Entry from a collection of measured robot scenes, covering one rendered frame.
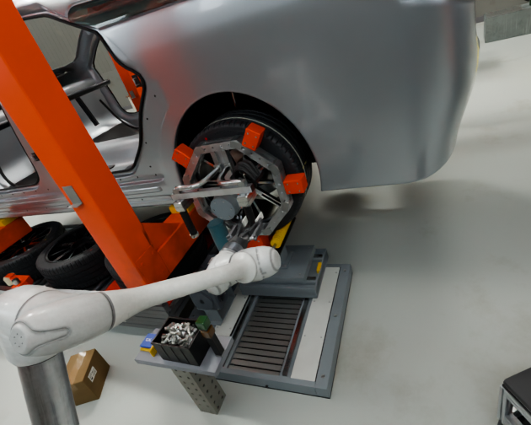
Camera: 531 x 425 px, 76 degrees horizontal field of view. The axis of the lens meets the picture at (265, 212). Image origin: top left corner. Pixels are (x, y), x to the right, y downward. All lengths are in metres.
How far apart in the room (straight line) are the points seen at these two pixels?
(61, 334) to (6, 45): 1.07
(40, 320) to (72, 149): 0.90
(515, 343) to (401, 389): 0.56
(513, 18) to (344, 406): 6.64
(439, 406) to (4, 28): 2.19
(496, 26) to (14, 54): 6.88
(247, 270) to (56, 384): 0.57
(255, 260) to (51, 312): 0.56
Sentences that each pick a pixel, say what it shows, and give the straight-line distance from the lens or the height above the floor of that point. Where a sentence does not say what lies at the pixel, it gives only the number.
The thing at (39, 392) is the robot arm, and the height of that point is 0.95.
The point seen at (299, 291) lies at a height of 0.14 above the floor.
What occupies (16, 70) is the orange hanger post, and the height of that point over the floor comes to 1.64.
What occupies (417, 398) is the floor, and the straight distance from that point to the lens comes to 1.80.
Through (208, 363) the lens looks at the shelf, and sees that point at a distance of 1.53.
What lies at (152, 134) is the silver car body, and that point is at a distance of 1.99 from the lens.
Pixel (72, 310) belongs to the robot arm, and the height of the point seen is 1.15.
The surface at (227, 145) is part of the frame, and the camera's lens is 1.60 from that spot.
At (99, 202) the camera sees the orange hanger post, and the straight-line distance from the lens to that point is 1.65.
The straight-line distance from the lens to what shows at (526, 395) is 1.46.
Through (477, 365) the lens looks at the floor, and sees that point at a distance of 1.90.
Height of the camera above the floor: 1.57
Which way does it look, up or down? 30 degrees down
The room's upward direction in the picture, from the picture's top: 19 degrees counter-clockwise
